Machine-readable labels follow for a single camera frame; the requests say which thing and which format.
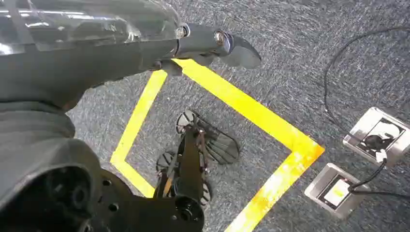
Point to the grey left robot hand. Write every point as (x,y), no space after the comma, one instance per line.
(80,54)

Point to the black robot foot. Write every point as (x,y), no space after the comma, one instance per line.
(221,145)

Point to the black robot leg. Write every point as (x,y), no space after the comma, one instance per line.
(189,166)

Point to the white plug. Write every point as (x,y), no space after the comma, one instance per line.
(381,156)

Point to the yellow floor tape strip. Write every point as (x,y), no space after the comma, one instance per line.
(134,176)
(243,99)
(275,189)
(141,112)

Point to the grey robot hip housing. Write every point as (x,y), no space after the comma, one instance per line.
(41,179)

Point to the steel floor socket box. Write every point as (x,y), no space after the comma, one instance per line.
(362,128)
(320,184)

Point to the grey ribbed left arm sleeve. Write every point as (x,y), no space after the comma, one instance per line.
(32,126)

